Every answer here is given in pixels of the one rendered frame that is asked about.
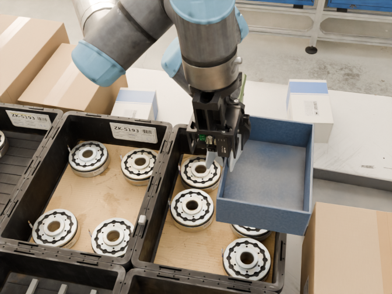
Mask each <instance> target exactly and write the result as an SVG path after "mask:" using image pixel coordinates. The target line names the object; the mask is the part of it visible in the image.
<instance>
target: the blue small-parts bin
mask: <svg viewBox="0 0 392 294"><path fill-rule="evenodd" d="M249 120H250V123H251V132H250V137H249V139H248V140H247V142H246V143H245V144H244V148H243V151H242V153H241V155H240V157H239V159H238V160H237V162H236V163H235V165H234V168H233V171H232V172H230V168H229V167H228V162H227V159H228V158H227V157H225V159H224V163H223V169H222V174H221V177H220V182H219V187H218V193H217V196H216V221H217V222H223V223H229V224H234V225H240V226H247V227H251V228H257V229H264V230H270V231H274V232H281V233H287V234H291V235H298V236H304V233H305V230H306V228H307V224H308V222H309V219H310V216H311V214H312V189H313V155H314V123H309V122H301V121H292V120H284V119H278V118H270V117H262V116H257V115H250V116H249Z"/></svg>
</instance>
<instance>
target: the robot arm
mask: <svg viewBox="0 0 392 294"><path fill-rule="evenodd" d="M235 1H236V0H120V1H118V0H72V3H73V6H74V9H75V12H76V15H77V18H78V21H79V25H80V28H81V31H82V34H83V37H84V38H83V39H82V40H79V41H78V45H77V46H76V47H75V48H74V49H73V50H72V53H71V57H72V60H73V63H74V64H75V65H76V67H77V68H78V69H79V70H80V71H81V73H83V75H85V76H86V77H87V78H88V79H89V80H90V81H92V82H93V83H95V84H96V85H99V86H101V87H108V86H110V85H112V84H113V83H114V82H115V81H116V80H117V79H118V78H119V77H120V76H121V75H125V74H126V71H127V70H128V69H129V68H130V67H131V66H132V65H133V64H134V63H135V62H136V61H137V60H138V59H139V58H140V57H141V56H142V55H143V54H144V53H145V52H146V51H147V50H148V49H149V48H150V47H151V46H152V45H153V44H155V43H156V42H157V41H158V40H159V39H160V38H161V37H162V36H163V35H164V34H165V33H166V32H167V31H168V30H169V29H170V28H171V27H172V26H173V25H175V27H176V30H177V35H178V37H176V38H175V39H174V40H173V41H172V42H171V43H170V45H169V46H168V47H167V49H166V51H165V52H164V54H163V57H162V60H161V66H162V68H163V70H164V71H165V72H166V73H167V74H168V75H169V77H170V78H172V79H173V80H174V81H175V82H176V83H177V84H178V85H179V86H180V87H181V88H182V89H183V90H184V91H185V92H186V93H187V94H188V95H190V97H191V98H192V107H193V113H192V116H191V119H190V122H189V124H188V127H187V130H186V133H187V138H188V143H189V147H190V152H191V154H192V155H193V153H194V149H195V146H196V144H197V148H202V149H204V148H205V149H206V148H207V154H206V161H205V165H206V168H207V169H209V168H210V167H211V165H212V163H213V162H214V160H215V161H216V162H217V163H219V164H220V165H221V166H222V167H223V163H224V159H225V157H226V158H227V167H229V168H230V172H232V171H233V168H234V166H235V163H236V162H237V160H238V159H239V157H240V155H241V153H242V151H243V148H244V144H245V143H246V142H247V140H248V139H249V137H250V132H251V123H250V120H249V116H250V115H249V114H245V111H244V109H245V104H243V103H242V102H240V99H238V96H239V94H240V91H241V85H242V72H240V71H239V64H242V62H243V59H242V57H237V45H238V44H240V43H241V42H242V40H243V39H244V38H245V37H246V36H247V35H248V33H249V27H248V25H247V22H246V21H245V19H244V17H243V16H242V14H241V13H240V11H239V10H238V9H237V8H236V6H235ZM191 133H192V138H193V142H192V144H191V138H190V135H191ZM195 134H197V135H198V140H197V143H196V140H195Z"/></svg>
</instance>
